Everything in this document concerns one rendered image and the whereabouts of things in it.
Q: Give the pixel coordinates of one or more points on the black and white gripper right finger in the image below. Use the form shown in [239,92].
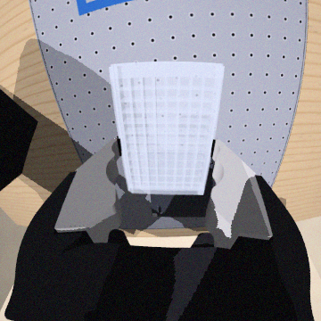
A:
[244,214]

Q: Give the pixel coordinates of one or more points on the white well plate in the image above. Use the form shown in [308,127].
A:
[155,160]

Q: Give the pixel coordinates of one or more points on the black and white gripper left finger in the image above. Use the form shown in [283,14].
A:
[83,209]

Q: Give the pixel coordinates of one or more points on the blue tape outline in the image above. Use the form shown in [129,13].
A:
[84,7]

